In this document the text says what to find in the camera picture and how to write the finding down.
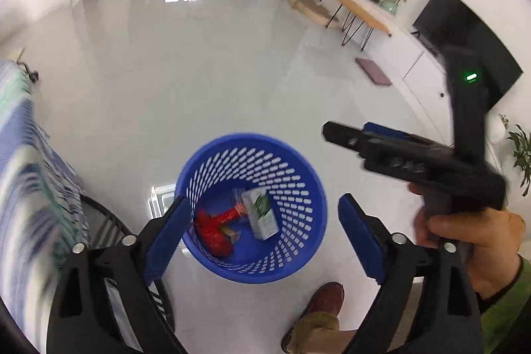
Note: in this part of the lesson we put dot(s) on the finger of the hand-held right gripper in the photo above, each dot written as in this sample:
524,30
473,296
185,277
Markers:
386,130
344,135

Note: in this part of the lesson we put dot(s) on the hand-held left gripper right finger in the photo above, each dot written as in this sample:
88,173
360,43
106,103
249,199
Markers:
361,238

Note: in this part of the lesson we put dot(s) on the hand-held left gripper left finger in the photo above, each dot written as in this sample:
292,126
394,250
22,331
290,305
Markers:
166,242

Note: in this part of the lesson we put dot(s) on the red plastic wrapper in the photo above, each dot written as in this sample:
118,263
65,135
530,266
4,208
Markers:
211,231

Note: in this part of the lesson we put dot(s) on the blue plastic basket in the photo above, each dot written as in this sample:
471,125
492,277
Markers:
298,188

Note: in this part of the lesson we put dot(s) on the green white milk carton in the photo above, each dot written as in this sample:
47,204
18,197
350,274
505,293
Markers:
261,215

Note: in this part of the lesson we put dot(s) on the person's right hand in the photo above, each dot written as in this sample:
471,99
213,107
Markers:
489,242

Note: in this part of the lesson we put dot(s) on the pink floor mat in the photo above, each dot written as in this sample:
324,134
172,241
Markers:
373,72

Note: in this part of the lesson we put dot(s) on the large leafy plant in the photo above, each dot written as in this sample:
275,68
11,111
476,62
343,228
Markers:
520,150

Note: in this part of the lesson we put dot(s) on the person's brown shoe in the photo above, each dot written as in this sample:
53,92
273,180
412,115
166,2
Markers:
327,298

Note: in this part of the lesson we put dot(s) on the white television cabinet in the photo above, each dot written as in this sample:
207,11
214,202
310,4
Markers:
423,72

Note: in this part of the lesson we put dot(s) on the person's olive trouser leg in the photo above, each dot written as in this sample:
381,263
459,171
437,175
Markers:
315,327

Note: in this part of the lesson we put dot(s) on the wooden side table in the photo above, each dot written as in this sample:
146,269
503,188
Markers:
365,12

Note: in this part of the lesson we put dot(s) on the black television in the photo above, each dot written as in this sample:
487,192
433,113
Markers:
456,22

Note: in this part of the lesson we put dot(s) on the striped tablecloth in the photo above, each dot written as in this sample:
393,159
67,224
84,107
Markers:
29,180

